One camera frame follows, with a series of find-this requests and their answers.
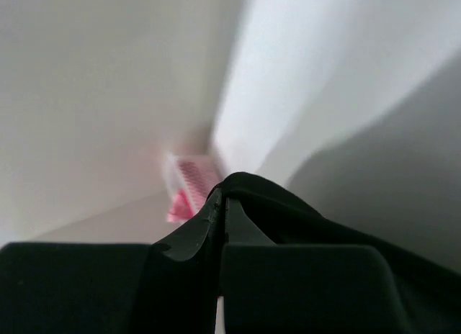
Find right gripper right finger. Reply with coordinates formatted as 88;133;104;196
225;198;275;246

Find white plastic basket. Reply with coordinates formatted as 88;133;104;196
164;153;222;215

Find black t shirt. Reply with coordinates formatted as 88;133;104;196
215;172;460;333

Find pink cloth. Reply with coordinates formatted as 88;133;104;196
166;189;194;224

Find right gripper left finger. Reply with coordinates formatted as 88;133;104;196
151;189;223;266

